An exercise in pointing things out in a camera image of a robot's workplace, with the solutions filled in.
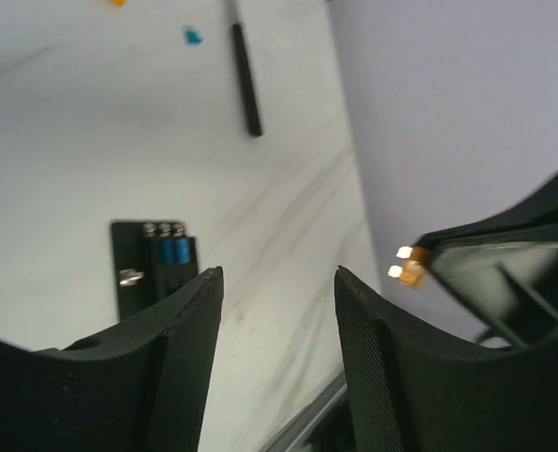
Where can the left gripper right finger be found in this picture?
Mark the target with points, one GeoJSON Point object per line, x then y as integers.
{"type": "Point", "coordinates": [414, 387]}

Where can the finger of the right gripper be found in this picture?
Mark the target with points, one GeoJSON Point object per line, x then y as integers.
{"type": "Point", "coordinates": [503, 269]}

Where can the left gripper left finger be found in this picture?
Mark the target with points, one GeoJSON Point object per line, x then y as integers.
{"type": "Point", "coordinates": [140, 385]}

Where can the orange fuse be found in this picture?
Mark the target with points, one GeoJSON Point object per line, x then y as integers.
{"type": "Point", "coordinates": [413, 270]}

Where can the black fuse box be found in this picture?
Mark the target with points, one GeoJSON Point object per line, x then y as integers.
{"type": "Point", "coordinates": [152, 260]}

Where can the blue fuse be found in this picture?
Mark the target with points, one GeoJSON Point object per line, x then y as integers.
{"type": "Point", "coordinates": [192, 36]}

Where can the orange fuse holder block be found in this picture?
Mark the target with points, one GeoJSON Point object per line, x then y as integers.
{"type": "Point", "coordinates": [117, 3]}

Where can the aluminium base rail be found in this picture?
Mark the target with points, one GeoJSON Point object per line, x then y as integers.
{"type": "Point", "coordinates": [295, 434]}

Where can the claw hammer black handle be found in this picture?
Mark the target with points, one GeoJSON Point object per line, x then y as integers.
{"type": "Point", "coordinates": [244, 72]}

